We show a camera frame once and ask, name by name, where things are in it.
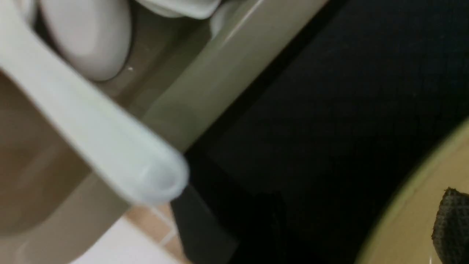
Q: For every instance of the pile of white spoons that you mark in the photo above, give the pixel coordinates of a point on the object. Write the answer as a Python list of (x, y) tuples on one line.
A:
[(98, 39)]

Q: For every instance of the black serving tray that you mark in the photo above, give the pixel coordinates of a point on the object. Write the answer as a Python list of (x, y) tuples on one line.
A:
[(316, 152)]

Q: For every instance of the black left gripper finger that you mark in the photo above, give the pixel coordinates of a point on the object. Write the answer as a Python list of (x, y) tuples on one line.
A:
[(450, 234)]

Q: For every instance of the pink checkered tablecloth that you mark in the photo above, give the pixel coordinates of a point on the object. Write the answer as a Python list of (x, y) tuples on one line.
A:
[(160, 225)]

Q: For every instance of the white soup spoon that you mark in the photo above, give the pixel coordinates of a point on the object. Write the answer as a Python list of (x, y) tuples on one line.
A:
[(138, 165)]

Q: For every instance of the yellow noodle bowl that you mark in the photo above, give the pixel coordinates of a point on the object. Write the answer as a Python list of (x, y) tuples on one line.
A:
[(406, 220)]

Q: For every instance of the olive plastic spoon bin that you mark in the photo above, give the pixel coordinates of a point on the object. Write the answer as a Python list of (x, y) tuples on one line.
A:
[(55, 209)]

